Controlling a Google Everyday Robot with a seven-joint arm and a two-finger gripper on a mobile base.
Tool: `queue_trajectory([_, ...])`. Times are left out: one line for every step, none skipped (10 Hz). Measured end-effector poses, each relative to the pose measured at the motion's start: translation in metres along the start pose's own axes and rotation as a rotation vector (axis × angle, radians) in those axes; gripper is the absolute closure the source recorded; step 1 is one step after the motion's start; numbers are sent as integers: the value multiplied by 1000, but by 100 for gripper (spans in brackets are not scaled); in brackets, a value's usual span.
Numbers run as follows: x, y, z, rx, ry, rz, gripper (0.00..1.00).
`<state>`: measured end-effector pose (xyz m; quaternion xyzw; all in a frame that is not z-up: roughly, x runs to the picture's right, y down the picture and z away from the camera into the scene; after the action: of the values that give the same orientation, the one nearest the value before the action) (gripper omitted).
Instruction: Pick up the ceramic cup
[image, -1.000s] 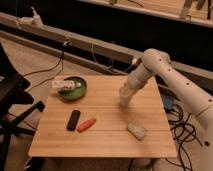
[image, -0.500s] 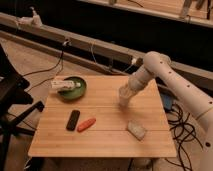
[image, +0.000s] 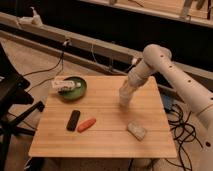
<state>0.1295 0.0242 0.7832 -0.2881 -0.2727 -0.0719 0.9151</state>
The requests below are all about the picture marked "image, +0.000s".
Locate green bowl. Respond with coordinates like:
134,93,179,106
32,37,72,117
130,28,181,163
58,76,87,101

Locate grey sponge block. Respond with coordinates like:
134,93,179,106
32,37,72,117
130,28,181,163
127,121,146,141

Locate grey metal rail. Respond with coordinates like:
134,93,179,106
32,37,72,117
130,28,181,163
0,12,213,101

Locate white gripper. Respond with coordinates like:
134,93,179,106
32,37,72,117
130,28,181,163
124,68,148,92

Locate black office chair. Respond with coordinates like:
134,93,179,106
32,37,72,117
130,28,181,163
0,43,45,171

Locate blue box on floor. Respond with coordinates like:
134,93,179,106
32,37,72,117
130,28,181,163
161,95,173,110

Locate black remote control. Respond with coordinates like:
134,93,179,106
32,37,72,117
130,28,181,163
66,110,80,131

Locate orange carrot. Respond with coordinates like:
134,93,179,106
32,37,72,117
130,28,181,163
77,118,96,133

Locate black floor cables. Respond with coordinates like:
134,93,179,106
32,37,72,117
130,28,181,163
164,103,204,171

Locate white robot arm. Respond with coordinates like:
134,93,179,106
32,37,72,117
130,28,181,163
119,44,213,171

